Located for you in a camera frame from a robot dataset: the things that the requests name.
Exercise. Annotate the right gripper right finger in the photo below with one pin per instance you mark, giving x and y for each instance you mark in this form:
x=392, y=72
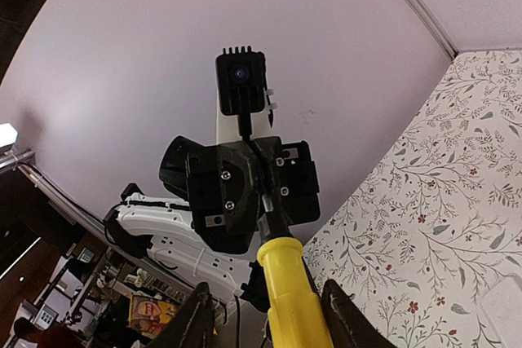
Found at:
x=348, y=327

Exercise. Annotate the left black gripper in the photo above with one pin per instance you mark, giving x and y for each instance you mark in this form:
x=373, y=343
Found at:
x=224, y=185

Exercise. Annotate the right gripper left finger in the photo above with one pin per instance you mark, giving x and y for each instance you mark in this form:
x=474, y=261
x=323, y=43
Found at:
x=193, y=325

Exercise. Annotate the yellow pry tool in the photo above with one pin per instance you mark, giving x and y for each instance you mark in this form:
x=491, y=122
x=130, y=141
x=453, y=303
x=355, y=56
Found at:
x=295, y=315

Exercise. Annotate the black-faced white remote control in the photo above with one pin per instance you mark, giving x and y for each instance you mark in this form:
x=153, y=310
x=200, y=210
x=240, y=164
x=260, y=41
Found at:
x=502, y=308

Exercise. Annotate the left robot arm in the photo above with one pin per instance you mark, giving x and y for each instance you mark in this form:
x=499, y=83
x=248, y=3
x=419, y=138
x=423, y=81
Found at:
x=161, y=230

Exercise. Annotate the floral patterned table mat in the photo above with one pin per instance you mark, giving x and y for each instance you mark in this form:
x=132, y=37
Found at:
x=437, y=223

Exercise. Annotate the left aluminium frame post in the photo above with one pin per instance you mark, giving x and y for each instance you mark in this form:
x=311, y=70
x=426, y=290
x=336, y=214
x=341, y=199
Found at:
x=434, y=27

